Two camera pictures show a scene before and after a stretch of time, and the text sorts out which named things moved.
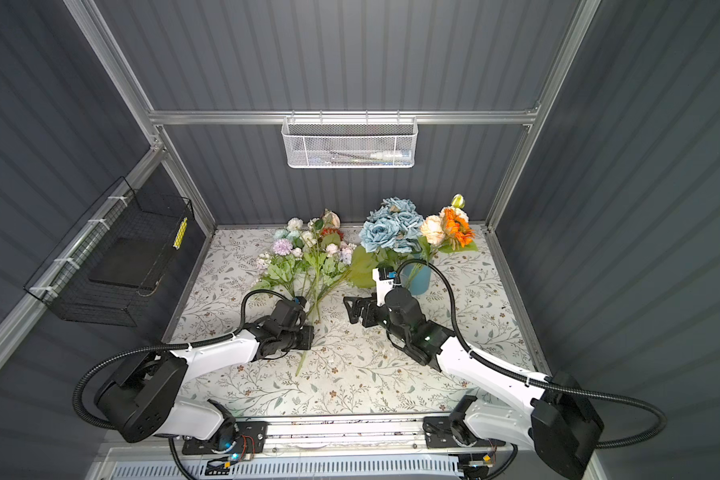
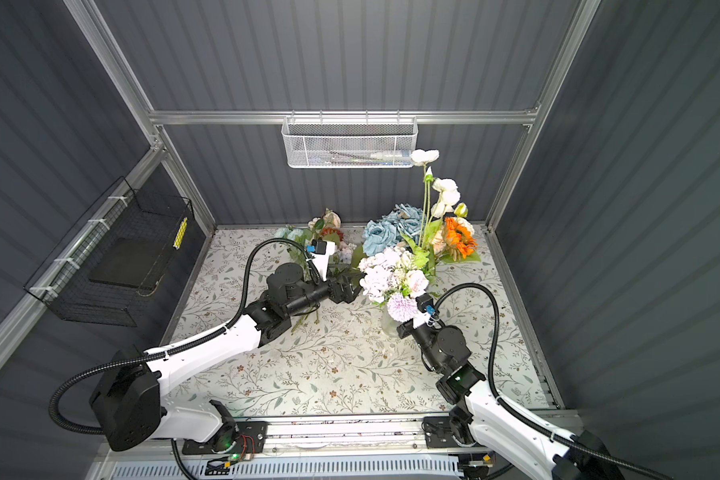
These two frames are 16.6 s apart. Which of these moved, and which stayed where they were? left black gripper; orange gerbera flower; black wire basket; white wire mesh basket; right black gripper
Moved: left black gripper; right black gripper; orange gerbera flower
Stayed: white wire mesh basket; black wire basket
